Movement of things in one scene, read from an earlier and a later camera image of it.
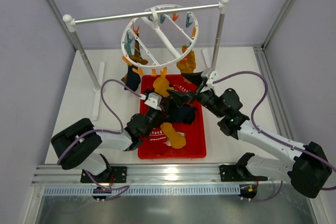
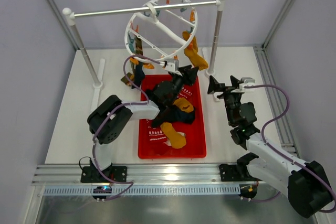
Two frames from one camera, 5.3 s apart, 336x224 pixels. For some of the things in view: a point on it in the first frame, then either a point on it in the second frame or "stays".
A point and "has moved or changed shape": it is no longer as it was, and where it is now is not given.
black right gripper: (197, 95) -> (227, 91)
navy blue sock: (133, 78) -> (139, 74)
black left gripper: (163, 105) -> (180, 77)
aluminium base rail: (140, 173) stays
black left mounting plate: (111, 174) stays
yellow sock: (187, 64) has moved or changed shape
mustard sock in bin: (178, 140) stays
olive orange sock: (137, 57) -> (130, 76)
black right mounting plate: (239, 172) stays
